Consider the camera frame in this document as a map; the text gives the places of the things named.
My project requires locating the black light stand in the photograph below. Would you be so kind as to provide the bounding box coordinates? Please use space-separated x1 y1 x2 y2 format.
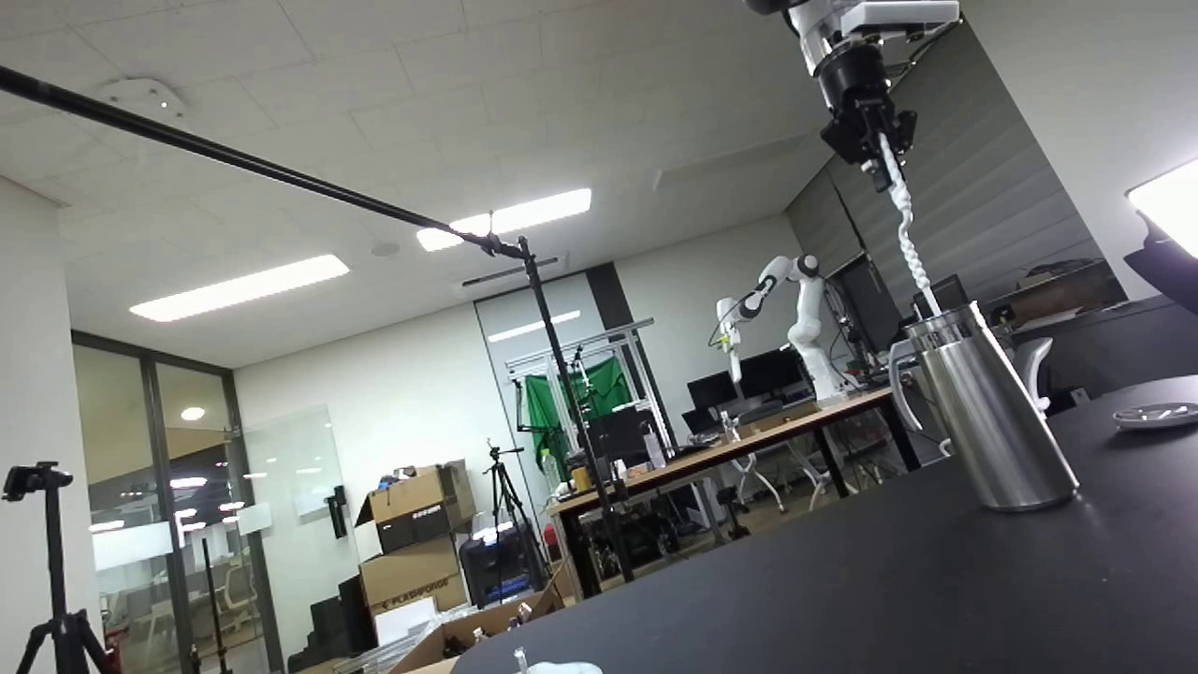
512 237 638 583

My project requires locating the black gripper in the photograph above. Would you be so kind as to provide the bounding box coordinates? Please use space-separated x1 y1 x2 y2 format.
816 40 922 193

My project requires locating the small black tripod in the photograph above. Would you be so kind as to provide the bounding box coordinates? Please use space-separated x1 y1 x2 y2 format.
483 437 543 553

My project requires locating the rectangular ceiling light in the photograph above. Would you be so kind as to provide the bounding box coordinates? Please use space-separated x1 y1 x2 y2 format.
412 183 594 258
126 250 353 329

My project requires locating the round ceiling smoke detector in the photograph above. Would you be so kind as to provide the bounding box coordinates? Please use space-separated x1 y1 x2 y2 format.
89 72 196 126

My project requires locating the stainless steel flask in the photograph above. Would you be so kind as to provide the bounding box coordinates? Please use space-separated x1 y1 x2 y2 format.
882 297 1087 515

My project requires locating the black boom pole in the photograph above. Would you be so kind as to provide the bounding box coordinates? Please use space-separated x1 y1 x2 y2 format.
0 65 534 262

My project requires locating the black computer monitor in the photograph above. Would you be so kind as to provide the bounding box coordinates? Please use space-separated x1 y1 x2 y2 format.
738 346 816 406
684 372 740 414

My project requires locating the closed cardboard box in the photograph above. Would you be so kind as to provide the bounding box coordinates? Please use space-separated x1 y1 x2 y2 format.
353 459 478 553
356 539 473 616

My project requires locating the grey flask lid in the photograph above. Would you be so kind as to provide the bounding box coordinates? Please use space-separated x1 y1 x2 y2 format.
1113 396 1198 437

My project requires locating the black tripod with camera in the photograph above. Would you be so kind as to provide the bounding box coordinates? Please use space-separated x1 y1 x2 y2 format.
0 458 121 674

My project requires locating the wooden desk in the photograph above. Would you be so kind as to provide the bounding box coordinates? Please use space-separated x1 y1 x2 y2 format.
547 387 929 599

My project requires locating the bright light panel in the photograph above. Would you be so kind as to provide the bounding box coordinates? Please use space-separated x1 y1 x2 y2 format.
1122 157 1198 262

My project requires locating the green cloth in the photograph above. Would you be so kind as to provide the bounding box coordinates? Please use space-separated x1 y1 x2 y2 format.
512 372 573 477
577 357 641 423

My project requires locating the open cardboard box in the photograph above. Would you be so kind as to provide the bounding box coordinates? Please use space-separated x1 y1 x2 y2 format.
389 583 569 674

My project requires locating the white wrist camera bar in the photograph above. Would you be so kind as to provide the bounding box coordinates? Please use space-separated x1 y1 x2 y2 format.
839 0 965 44

